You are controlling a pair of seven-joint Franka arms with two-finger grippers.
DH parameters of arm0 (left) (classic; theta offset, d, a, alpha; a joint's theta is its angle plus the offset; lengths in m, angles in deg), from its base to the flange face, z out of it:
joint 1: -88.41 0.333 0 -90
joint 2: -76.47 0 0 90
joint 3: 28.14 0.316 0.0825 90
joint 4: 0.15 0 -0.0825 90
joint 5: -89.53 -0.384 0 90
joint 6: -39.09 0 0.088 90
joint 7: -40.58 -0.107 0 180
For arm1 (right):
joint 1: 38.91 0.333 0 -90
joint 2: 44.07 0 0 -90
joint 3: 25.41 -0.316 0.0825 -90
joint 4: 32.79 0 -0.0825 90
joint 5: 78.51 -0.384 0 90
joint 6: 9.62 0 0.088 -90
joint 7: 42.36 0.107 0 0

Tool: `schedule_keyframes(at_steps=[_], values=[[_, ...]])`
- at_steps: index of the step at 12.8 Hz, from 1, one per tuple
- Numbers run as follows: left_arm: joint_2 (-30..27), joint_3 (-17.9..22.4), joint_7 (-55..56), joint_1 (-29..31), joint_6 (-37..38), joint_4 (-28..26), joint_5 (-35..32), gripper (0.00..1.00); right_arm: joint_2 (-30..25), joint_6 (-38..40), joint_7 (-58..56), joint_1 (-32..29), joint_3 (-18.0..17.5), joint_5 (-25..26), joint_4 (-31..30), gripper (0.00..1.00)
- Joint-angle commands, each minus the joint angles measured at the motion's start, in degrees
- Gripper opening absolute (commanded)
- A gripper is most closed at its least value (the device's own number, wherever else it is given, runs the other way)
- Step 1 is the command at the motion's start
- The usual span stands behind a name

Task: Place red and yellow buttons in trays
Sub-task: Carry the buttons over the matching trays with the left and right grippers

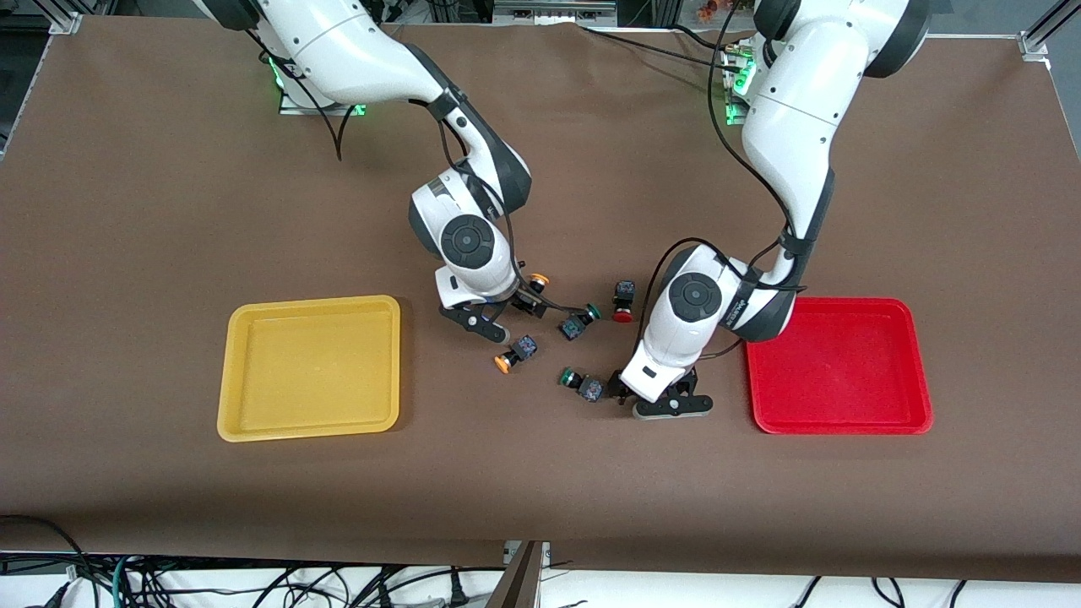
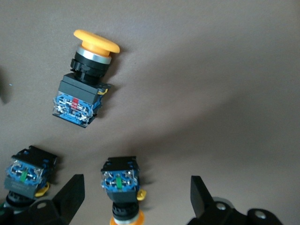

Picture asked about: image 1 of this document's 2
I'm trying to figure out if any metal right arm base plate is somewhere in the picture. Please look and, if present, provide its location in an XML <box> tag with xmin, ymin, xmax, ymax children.
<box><xmin>269</xmin><ymin>51</ymin><xmax>368</xmax><ymax>117</ymax></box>

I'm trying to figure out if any black cable on table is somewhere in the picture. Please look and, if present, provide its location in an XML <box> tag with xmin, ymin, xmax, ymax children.
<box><xmin>671</xmin><ymin>24</ymin><xmax>744</xmax><ymax>56</ymax></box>
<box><xmin>579</xmin><ymin>24</ymin><xmax>744</xmax><ymax>73</ymax></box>

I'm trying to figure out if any brown table cover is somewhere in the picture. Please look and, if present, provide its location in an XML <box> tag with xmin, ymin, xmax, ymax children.
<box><xmin>0</xmin><ymin>15</ymin><xmax>1081</xmax><ymax>584</ymax></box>

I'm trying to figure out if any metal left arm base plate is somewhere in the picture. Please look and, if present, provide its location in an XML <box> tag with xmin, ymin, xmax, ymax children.
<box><xmin>722</xmin><ymin>42</ymin><xmax>761</xmax><ymax>126</ymax></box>

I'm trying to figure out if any aluminium frame corner profile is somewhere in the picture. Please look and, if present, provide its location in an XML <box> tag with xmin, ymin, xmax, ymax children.
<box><xmin>46</xmin><ymin>0</ymin><xmax>85</xmax><ymax>35</ymax></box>
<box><xmin>1018</xmin><ymin>0</ymin><xmax>1081</xmax><ymax>62</ymax></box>

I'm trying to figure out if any metal fixture behind table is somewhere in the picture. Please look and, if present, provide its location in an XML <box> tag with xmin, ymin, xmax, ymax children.
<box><xmin>494</xmin><ymin>0</ymin><xmax>617</xmax><ymax>26</ymax></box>

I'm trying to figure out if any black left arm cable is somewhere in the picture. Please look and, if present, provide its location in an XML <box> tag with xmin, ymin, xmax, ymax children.
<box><xmin>640</xmin><ymin>0</ymin><xmax>805</xmax><ymax>340</ymax></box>

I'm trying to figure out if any brown support post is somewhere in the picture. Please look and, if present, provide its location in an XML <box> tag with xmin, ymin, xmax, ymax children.
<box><xmin>486</xmin><ymin>540</ymin><xmax>546</xmax><ymax>608</ymax></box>

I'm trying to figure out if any teal floor cable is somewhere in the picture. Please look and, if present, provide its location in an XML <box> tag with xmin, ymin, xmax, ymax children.
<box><xmin>111</xmin><ymin>553</ymin><xmax>138</xmax><ymax>608</ymax></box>

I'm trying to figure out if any red plastic tray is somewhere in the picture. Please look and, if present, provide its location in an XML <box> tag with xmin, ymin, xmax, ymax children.
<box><xmin>742</xmin><ymin>296</ymin><xmax>934</xmax><ymax>436</ymax></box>

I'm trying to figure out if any yellow plastic tray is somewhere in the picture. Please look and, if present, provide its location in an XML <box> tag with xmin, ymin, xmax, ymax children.
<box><xmin>217</xmin><ymin>295</ymin><xmax>402</xmax><ymax>443</ymax></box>

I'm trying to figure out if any green push button switch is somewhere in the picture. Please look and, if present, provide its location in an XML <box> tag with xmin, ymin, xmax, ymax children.
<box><xmin>558</xmin><ymin>367</ymin><xmax>605</xmax><ymax>404</ymax></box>
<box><xmin>558</xmin><ymin>303</ymin><xmax>603</xmax><ymax>341</ymax></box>

